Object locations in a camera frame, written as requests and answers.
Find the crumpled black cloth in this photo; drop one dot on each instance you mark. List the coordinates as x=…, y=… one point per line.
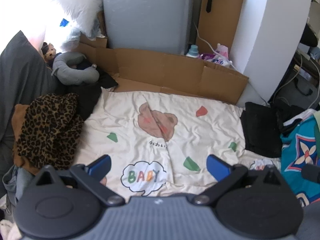
x=287, y=115

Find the upright cardboard panel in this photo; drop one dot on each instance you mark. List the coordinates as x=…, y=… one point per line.
x=222, y=25

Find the green garment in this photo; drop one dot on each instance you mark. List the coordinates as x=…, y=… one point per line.
x=317, y=135

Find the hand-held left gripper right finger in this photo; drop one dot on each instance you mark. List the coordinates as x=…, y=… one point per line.
x=217, y=170

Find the grey blue garment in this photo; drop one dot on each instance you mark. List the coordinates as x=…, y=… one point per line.
x=20, y=185

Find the grey neck pillow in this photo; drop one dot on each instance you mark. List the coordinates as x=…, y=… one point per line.
x=62, y=62

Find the black garment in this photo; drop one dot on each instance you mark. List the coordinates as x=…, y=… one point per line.
x=85, y=95

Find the brown garment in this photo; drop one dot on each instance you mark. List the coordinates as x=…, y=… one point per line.
x=18, y=115

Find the grey appliance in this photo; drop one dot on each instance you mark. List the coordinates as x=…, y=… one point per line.
x=150, y=17

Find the small teddy bear toy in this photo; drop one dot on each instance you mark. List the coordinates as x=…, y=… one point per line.
x=51, y=52

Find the round black gold table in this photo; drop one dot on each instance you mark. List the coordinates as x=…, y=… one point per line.
x=308, y=36

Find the white plastic bag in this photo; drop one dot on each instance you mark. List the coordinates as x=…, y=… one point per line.
x=70, y=35

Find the grey suitcase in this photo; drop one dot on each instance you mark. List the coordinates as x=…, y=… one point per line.
x=285, y=95

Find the teal printed garment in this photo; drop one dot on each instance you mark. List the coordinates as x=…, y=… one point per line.
x=292, y=150

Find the pink packet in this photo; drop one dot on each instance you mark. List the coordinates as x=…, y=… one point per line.
x=222, y=51

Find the cream printed blanket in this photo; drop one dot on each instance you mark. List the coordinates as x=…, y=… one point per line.
x=120, y=120

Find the detergent bottle with teal cap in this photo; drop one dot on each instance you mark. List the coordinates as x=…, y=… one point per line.
x=192, y=51

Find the dark grey pillow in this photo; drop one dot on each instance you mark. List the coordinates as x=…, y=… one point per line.
x=22, y=75

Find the white pillow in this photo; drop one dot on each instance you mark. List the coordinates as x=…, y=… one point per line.
x=77, y=7

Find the folded black clothes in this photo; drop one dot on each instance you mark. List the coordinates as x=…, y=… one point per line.
x=262, y=130

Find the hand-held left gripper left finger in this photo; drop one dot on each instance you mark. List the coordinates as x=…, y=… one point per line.
x=100, y=166

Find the flat cardboard sheet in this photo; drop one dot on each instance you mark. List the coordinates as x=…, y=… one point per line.
x=162, y=70

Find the leopard print skirt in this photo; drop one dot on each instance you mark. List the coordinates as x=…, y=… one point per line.
x=47, y=130

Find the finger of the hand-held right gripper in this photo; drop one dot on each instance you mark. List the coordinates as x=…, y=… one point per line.
x=311, y=172

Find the white fluffy cloth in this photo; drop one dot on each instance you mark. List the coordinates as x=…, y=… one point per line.
x=8, y=230

